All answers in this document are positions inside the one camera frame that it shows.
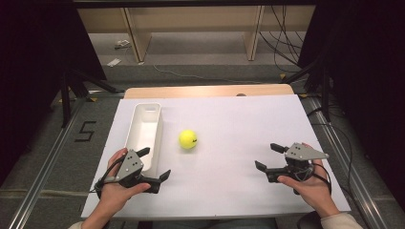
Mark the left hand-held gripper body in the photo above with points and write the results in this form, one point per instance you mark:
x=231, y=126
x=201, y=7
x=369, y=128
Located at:
x=130, y=163

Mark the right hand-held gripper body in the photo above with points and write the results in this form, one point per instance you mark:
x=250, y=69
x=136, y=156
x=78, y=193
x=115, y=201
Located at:
x=304, y=153

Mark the white plastic bin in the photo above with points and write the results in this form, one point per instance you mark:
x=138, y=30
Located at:
x=144, y=133

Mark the yellow tennis ball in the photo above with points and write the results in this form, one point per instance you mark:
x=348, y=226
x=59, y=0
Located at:
x=187, y=139

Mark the person's left hand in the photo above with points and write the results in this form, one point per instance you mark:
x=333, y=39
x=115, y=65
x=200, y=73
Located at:
x=116, y=194

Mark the person's right hand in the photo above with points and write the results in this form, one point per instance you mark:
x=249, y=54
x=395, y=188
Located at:
x=313, y=191

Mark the white foam board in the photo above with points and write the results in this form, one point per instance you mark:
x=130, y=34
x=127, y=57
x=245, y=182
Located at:
x=238, y=143

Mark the yellow tape piece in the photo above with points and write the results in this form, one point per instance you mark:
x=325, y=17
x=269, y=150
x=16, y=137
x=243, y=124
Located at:
x=282, y=76
x=92, y=99
x=303, y=95

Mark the black metal stand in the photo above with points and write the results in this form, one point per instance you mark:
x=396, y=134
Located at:
x=65, y=101
x=324, y=95

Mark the dark round seat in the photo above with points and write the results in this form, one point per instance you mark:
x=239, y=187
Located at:
x=310, y=221

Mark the white paper scrap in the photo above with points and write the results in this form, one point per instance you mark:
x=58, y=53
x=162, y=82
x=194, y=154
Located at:
x=114, y=62
x=122, y=43

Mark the black curtain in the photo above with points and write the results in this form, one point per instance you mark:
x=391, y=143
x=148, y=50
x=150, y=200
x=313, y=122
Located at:
x=375, y=79
x=31, y=63

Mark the light wooden desk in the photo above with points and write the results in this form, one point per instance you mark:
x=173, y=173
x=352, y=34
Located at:
x=137, y=31

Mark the aluminium floor rail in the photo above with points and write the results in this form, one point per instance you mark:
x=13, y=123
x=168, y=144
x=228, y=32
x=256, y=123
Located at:
x=350, y=178
x=47, y=165

